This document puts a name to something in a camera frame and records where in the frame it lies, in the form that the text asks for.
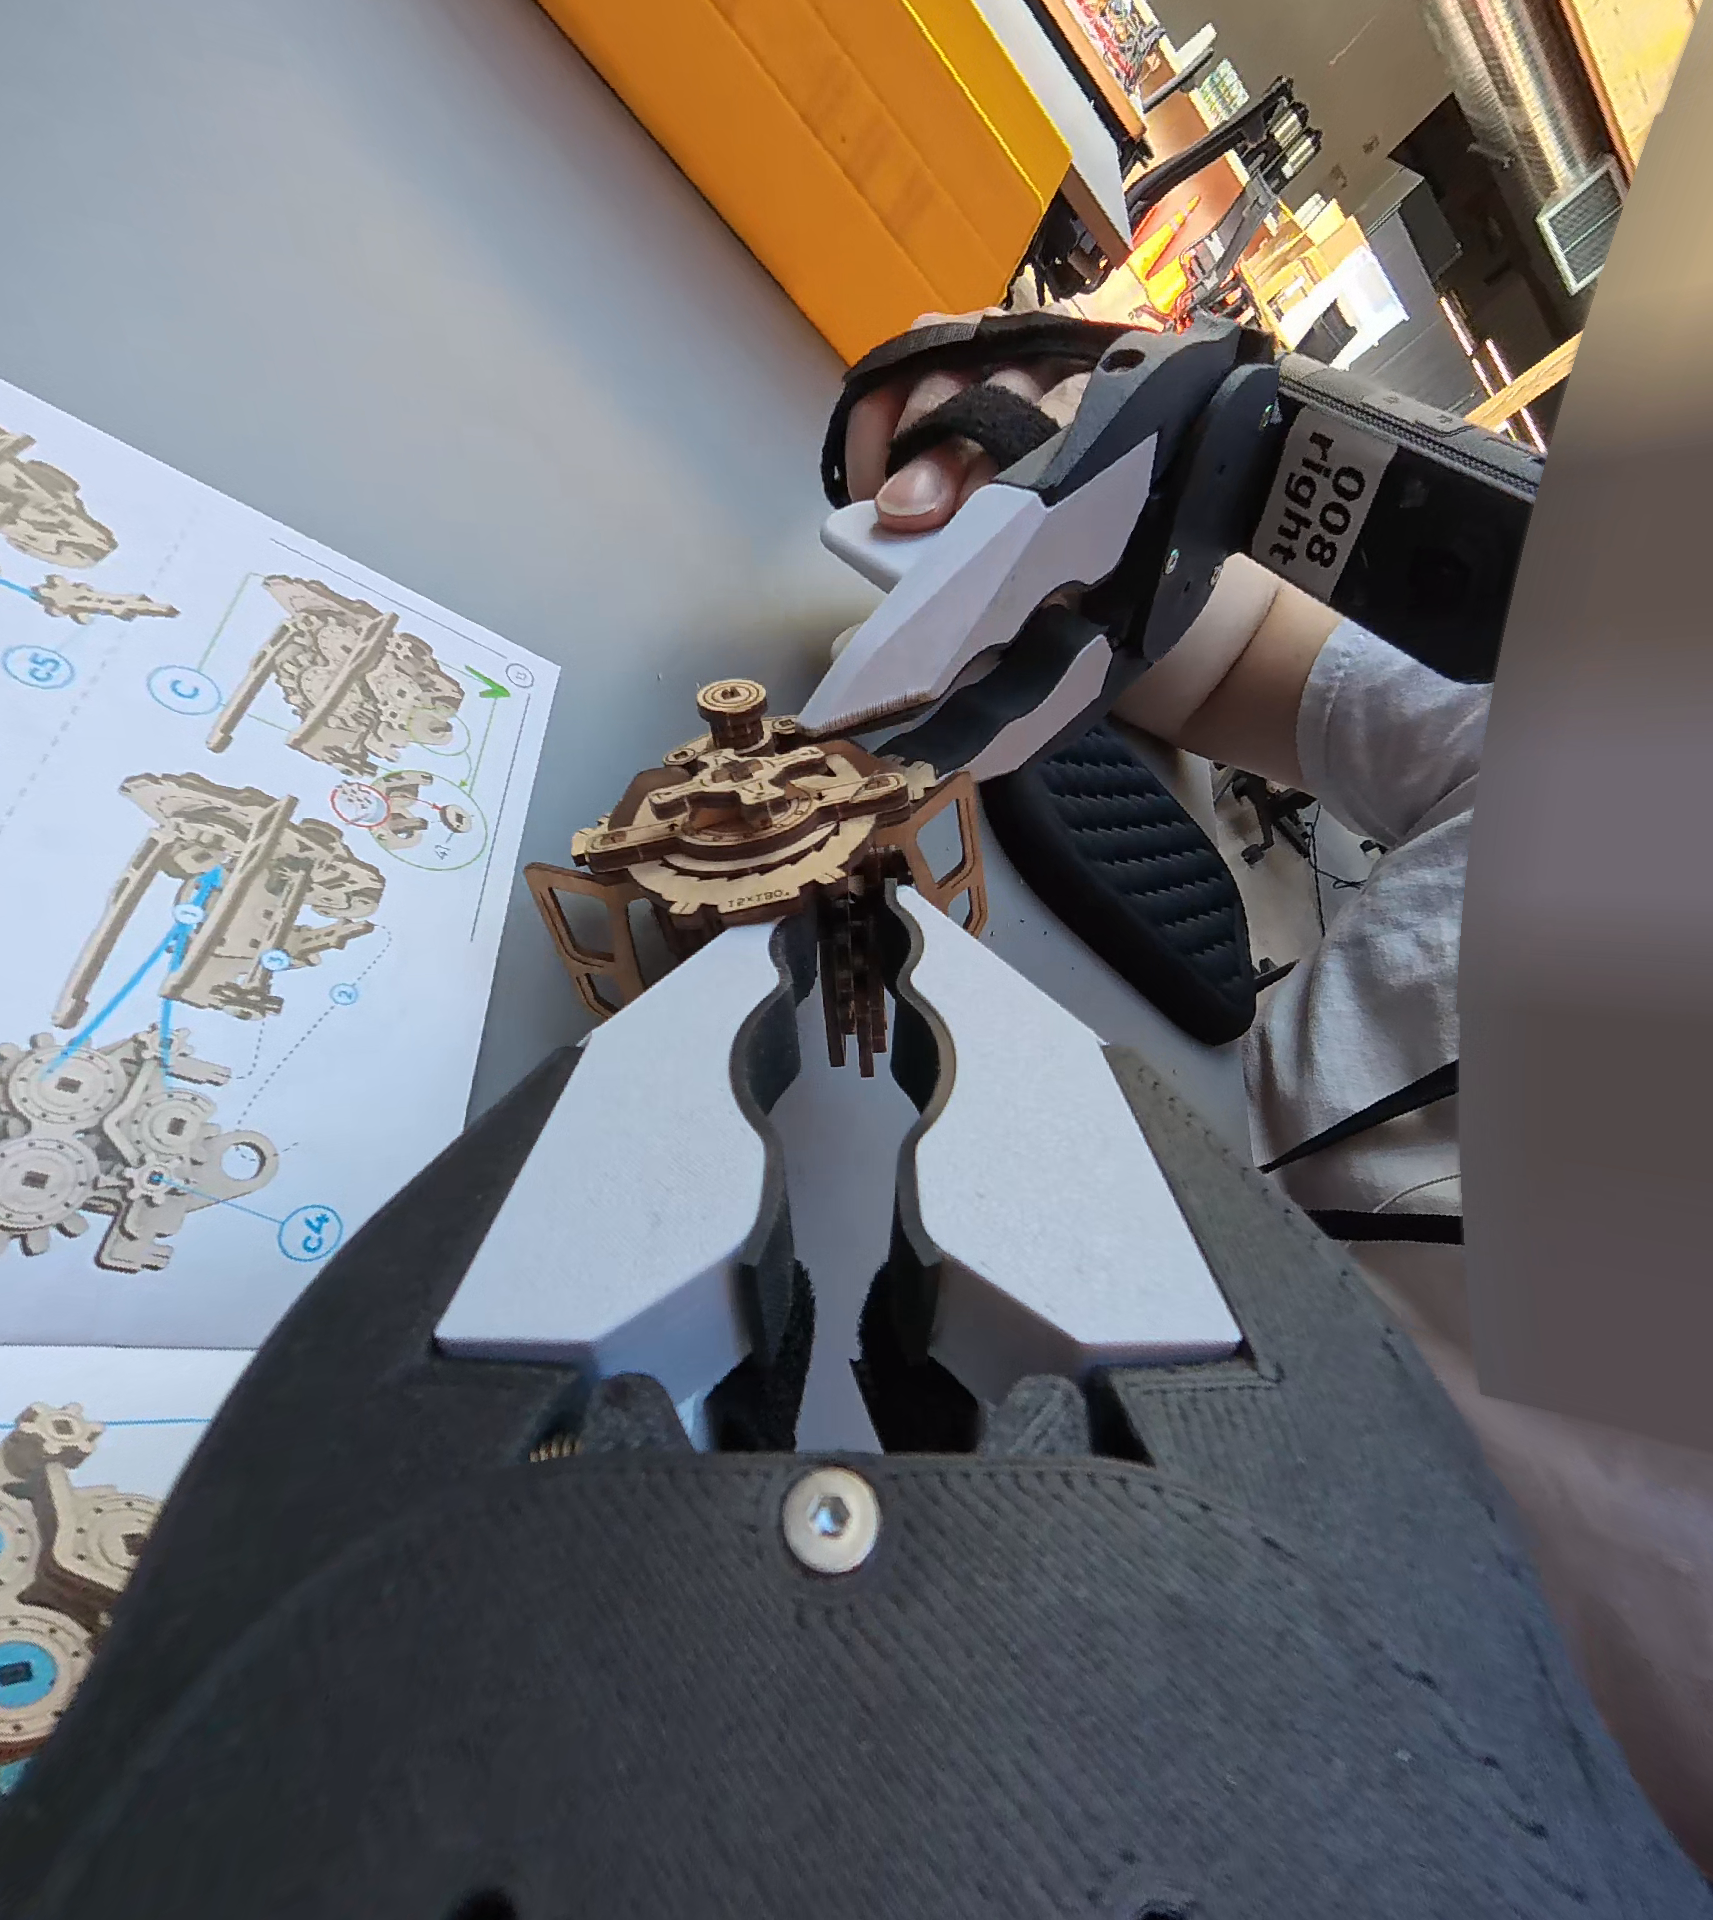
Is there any person's white shirt torso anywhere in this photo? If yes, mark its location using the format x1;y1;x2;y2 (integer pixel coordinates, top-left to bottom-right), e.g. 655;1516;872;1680
1239;812;1471;1249

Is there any person's right forearm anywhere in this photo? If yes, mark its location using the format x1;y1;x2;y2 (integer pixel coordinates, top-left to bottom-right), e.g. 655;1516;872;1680
1119;562;1495;844

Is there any person's right hand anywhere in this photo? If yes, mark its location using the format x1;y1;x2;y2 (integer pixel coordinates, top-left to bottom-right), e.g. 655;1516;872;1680
855;337;1097;535

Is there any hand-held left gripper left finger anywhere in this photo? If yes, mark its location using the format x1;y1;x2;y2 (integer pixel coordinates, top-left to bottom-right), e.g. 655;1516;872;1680
430;916;817;1403

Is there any white air vent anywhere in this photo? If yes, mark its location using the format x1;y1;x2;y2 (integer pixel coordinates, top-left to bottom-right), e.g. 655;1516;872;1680
1536;153;1626;299

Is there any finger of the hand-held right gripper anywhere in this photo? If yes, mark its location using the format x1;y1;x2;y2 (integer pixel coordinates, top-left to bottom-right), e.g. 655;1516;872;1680
802;435;1165;738
872;609;1148;784

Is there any yellow box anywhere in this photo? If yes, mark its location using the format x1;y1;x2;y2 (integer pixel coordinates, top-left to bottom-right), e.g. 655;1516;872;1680
533;0;1078;368

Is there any black honeycomb cushion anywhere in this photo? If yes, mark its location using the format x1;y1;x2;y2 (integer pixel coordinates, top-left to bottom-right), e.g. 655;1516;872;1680
979;723;1259;1045

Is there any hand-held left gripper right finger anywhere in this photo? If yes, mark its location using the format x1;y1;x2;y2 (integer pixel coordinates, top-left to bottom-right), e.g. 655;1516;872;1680
888;885;1245;1397

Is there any wooden gear model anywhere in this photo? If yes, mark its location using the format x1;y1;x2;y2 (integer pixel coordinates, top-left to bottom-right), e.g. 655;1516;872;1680
523;678;989;1081

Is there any assembly instruction booklet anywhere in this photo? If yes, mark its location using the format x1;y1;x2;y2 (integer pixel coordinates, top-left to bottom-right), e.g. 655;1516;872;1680
0;322;562;1860

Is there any black strap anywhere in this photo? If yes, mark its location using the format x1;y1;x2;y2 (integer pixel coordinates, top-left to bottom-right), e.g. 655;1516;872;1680
1253;1057;1465;1174

